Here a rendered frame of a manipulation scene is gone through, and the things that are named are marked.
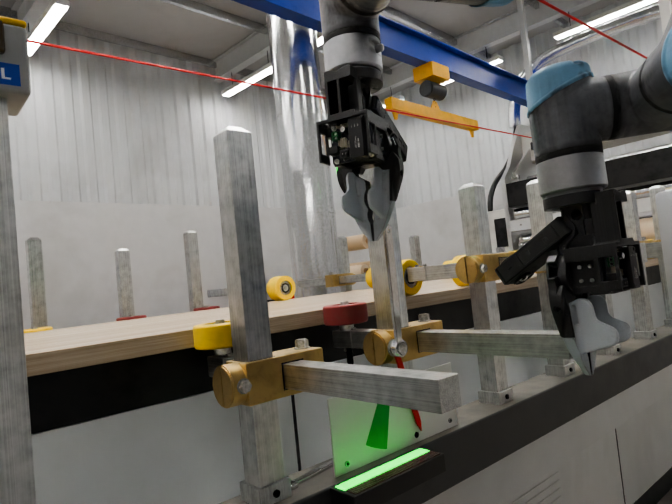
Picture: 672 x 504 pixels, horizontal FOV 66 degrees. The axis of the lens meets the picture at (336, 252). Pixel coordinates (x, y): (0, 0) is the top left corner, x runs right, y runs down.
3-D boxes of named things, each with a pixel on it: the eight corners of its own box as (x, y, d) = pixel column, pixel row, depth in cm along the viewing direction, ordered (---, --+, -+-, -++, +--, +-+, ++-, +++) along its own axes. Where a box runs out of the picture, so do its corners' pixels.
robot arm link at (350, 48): (340, 64, 73) (393, 46, 69) (343, 95, 73) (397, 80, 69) (312, 44, 66) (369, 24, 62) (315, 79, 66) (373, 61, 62)
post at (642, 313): (658, 361, 144) (635, 190, 146) (653, 363, 142) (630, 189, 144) (644, 360, 146) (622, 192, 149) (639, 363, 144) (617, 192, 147)
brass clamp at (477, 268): (522, 277, 100) (519, 250, 100) (482, 282, 91) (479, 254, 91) (494, 279, 105) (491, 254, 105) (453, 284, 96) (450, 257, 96)
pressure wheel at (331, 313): (382, 362, 93) (375, 298, 94) (349, 371, 88) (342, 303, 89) (352, 360, 99) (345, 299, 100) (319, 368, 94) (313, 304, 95)
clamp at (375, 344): (446, 351, 84) (442, 319, 84) (388, 367, 75) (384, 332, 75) (419, 349, 88) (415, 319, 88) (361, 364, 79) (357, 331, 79)
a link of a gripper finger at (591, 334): (620, 382, 56) (607, 297, 57) (567, 379, 61) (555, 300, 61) (631, 376, 58) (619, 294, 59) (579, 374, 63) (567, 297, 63)
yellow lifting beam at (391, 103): (479, 137, 638) (476, 111, 640) (393, 116, 518) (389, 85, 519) (473, 139, 645) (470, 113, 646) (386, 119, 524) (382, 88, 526)
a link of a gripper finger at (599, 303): (631, 376, 58) (619, 294, 59) (579, 374, 63) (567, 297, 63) (642, 371, 60) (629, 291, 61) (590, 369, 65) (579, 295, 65)
